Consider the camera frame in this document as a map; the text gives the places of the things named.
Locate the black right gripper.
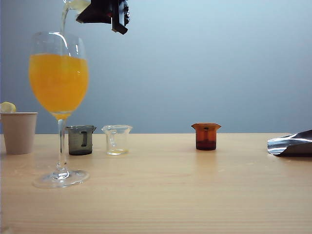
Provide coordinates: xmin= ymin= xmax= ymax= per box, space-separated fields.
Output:
xmin=75 ymin=0 xmax=131 ymax=35

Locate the amber plastic measuring cup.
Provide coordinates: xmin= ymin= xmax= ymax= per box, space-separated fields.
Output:
xmin=191 ymin=122 xmax=222 ymax=151

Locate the wine glass with orange juice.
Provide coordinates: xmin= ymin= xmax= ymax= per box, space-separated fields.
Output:
xmin=28 ymin=31 xmax=90 ymax=190

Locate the clear measuring cup yellow residue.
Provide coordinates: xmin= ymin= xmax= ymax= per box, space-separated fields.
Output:
xmin=101 ymin=124 xmax=134 ymax=156

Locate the grey plastic measuring cup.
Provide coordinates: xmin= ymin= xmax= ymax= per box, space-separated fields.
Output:
xmin=65 ymin=125 xmax=98 ymax=156

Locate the beige paper cup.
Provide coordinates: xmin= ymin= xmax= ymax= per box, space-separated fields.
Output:
xmin=0 ymin=112 xmax=39 ymax=156

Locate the yellow lemon slice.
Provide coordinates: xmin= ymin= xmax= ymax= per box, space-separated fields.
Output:
xmin=0 ymin=101 xmax=17 ymax=114

